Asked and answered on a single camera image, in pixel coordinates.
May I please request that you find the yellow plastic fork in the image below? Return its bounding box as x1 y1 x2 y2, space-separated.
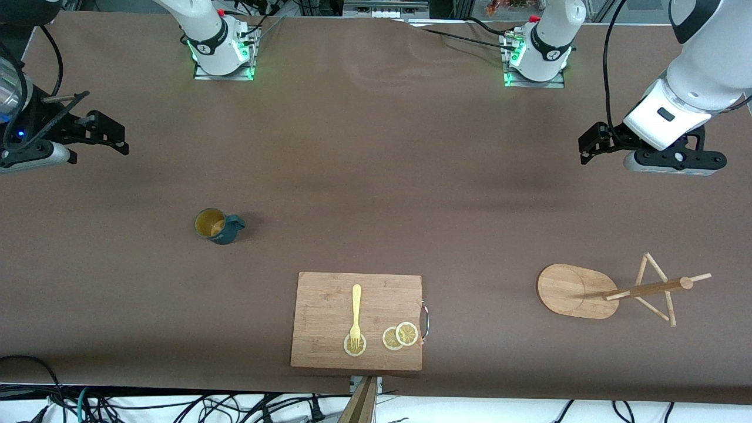
350 284 362 349

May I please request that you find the bamboo cutting board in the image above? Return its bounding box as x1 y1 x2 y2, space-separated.
290 271 431 371

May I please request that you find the thick black looped cable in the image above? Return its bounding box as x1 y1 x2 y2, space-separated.
0 355 63 412

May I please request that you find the black cable on table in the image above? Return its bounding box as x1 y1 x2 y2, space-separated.
418 27 513 52
466 16 519 37

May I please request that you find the brown table cover mat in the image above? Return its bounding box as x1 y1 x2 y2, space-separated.
0 12 752 406

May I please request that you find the teal mug with yellow inside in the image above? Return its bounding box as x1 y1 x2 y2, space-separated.
194 208 247 246

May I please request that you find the brown camera mount beam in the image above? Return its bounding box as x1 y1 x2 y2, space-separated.
337 377 377 423

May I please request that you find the reddish artificial plant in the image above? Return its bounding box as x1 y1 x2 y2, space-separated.
485 0 544 17

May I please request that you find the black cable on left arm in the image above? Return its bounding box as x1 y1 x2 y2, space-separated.
603 0 634 145

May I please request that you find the grey power strip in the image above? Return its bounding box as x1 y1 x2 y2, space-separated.
343 0 430 19

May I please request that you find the wooden mug rack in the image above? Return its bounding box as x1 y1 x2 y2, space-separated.
537 253 713 328

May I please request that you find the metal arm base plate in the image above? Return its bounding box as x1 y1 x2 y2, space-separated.
193 23 258 82
503 32 566 89

